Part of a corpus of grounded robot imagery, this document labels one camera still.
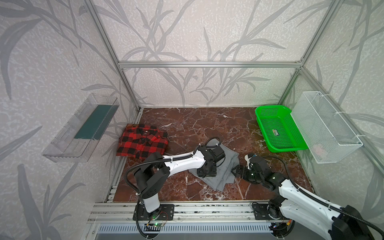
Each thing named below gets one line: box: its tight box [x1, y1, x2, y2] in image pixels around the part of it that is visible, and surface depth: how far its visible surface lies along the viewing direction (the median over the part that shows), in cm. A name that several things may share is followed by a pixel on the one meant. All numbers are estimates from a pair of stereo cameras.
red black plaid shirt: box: [116, 123, 169, 159], surface depth 95 cm
